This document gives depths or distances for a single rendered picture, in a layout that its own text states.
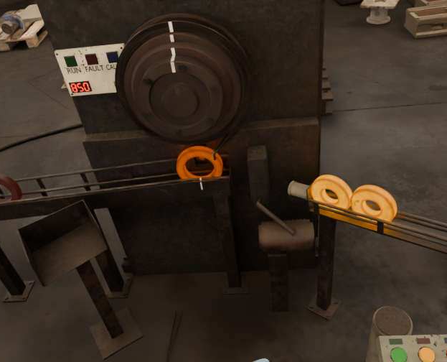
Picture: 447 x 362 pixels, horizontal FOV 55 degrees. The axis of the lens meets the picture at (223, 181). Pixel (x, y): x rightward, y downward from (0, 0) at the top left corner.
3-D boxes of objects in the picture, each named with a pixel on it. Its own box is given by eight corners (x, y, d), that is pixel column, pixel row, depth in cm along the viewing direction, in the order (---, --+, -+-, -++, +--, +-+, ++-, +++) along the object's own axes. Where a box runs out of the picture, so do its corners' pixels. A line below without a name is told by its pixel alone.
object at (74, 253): (79, 333, 208) (16, 229, 163) (128, 305, 217) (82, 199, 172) (92, 367, 194) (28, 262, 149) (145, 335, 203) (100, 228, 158)
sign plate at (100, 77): (72, 93, 169) (55, 49, 158) (136, 87, 167) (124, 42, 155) (70, 96, 168) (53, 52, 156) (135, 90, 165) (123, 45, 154)
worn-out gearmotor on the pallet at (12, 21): (16, 24, 560) (9, 8, 546) (34, 23, 557) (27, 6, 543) (3, 36, 529) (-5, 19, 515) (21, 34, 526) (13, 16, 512)
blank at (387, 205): (353, 179, 151) (349, 184, 149) (397, 190, 142) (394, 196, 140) (354, 213, 160) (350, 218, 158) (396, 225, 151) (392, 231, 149)
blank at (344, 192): (313, 169, 161) (308, 174, 159) (352, 179, 151) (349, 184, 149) (316, 202, 169) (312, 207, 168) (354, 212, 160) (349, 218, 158)
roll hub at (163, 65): (151, 132, 157) (131, 59, 139) (227, 126, 154) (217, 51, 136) (148, 141, 152) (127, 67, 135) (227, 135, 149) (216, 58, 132)
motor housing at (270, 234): (265, 292, 214) (257, 214, 180) (310, 291, 212) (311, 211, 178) (265, 315, 204) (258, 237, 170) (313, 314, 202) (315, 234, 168)
